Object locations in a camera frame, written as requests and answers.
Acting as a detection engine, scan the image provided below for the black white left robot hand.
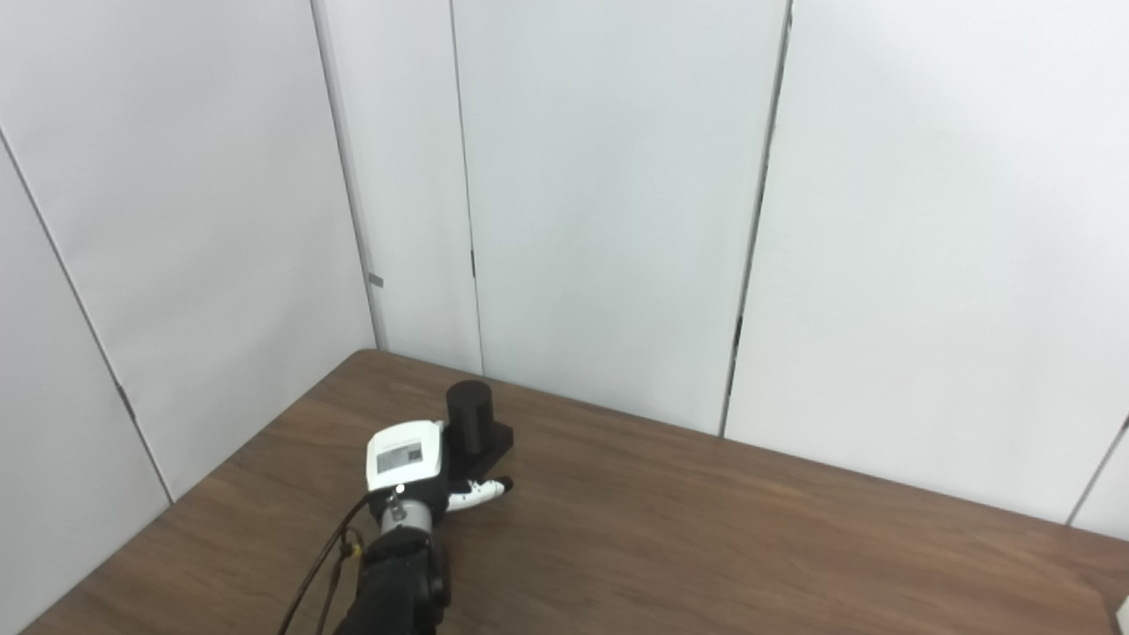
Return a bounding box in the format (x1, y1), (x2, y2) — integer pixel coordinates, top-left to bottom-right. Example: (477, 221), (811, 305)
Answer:
(365, 420), (513, 532)

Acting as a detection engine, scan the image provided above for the black peg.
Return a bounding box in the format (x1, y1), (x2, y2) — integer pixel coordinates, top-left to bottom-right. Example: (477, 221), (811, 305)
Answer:
(441, 380), (515, 482)

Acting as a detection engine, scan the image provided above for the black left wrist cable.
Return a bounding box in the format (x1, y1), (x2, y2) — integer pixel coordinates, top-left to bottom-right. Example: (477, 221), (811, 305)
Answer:
(278, 494), (373, 635)

